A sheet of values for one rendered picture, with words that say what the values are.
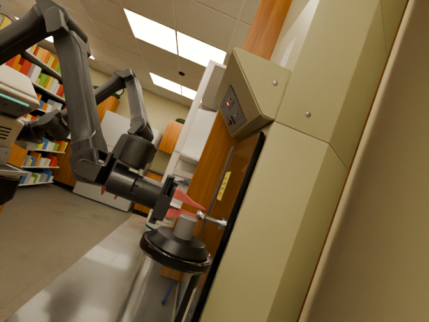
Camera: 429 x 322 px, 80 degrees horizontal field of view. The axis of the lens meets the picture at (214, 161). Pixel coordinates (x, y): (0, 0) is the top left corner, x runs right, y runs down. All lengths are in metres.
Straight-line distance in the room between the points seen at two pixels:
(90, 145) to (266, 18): 0.70
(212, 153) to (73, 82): 0.42
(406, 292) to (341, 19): 0.59
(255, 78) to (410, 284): 0.56
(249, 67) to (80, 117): 0.37
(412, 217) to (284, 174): 0.40
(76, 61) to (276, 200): 0.54
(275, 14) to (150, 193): 0.73
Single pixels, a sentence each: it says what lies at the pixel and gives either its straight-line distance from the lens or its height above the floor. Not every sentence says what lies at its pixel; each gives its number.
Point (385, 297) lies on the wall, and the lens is 0.79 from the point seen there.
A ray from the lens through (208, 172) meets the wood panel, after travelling 0.81.
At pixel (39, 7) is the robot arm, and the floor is 1.51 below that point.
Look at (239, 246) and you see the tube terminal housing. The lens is 0.47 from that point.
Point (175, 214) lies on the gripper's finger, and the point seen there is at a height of 1.18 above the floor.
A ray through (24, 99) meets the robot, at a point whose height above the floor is 1.30.
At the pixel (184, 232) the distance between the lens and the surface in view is 0.37.
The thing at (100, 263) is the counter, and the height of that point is 0.94.
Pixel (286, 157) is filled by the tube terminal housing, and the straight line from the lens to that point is 0.47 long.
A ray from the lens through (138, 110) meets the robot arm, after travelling 1.02.
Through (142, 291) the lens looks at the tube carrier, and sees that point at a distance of 0.38.
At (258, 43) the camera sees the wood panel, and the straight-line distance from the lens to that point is 0.94.
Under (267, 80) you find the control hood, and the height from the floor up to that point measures 1.47.
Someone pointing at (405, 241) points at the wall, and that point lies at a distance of 0.78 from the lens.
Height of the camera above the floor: 1.28
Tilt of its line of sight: 4 degrees up
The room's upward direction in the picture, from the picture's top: 21 degrees clockwise
